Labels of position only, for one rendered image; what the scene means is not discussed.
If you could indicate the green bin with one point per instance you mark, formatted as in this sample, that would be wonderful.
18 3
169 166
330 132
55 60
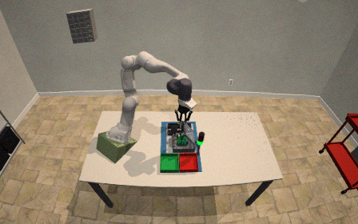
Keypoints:
169 163

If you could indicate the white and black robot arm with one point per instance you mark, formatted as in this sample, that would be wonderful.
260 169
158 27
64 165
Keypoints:
180 85

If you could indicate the red open-top bin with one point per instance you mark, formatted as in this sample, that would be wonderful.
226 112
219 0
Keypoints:
188 162

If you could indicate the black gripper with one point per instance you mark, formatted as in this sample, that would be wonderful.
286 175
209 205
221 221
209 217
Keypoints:
183 110

